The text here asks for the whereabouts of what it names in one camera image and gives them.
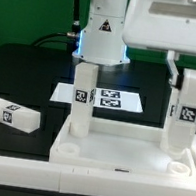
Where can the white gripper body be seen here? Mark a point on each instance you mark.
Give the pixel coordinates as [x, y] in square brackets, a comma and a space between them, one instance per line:
[161, 25]

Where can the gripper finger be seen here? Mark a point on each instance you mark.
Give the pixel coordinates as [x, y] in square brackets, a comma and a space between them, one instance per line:
[171, 58]

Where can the white desk top tray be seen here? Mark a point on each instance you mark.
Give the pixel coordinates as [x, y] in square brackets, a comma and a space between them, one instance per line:
[123, 147]

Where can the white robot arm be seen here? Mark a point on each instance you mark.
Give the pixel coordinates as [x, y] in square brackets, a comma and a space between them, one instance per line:
[115, 25]

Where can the white sheet with tags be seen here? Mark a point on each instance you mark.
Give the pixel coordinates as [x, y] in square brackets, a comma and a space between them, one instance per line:
[104, 98]

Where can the white front obstacle bar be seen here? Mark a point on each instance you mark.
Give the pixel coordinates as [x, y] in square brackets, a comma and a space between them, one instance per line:
[85, 181]

